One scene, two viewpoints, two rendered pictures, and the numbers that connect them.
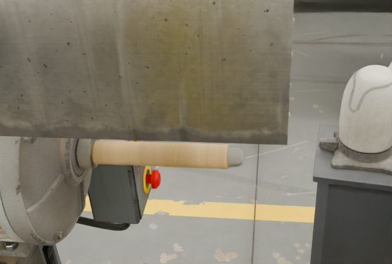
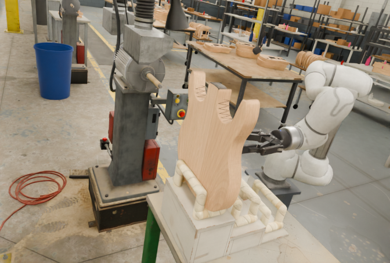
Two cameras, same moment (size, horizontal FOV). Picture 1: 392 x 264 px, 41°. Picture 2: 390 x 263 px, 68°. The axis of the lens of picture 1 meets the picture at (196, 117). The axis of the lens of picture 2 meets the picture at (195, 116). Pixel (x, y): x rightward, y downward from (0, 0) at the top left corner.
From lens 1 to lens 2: 1.37 m
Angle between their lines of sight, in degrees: 43
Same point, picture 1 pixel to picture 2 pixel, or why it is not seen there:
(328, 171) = (251, 172)
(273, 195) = not seen: hidden behind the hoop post
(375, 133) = (268, 166)
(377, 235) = not seen: hidden behind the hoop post
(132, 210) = (169, 114)
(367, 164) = (263, 179)
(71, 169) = (141, 74)
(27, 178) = (130, 66)
